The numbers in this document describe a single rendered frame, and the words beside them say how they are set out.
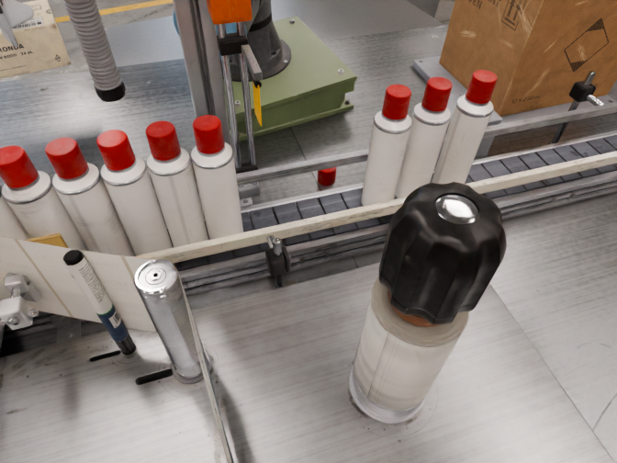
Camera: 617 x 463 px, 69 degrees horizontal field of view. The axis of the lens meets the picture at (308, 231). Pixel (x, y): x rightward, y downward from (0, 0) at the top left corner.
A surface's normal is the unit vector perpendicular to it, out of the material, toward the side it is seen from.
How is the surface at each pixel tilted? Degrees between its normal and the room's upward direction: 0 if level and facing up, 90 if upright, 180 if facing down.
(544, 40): 90
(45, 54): 90
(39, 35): 90
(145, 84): 0
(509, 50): 90
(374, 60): 0
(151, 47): 0
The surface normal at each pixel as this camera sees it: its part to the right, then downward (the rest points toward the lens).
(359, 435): 0.03, -0.65
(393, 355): -0.56, 0.59
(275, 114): 0.46, 0.67
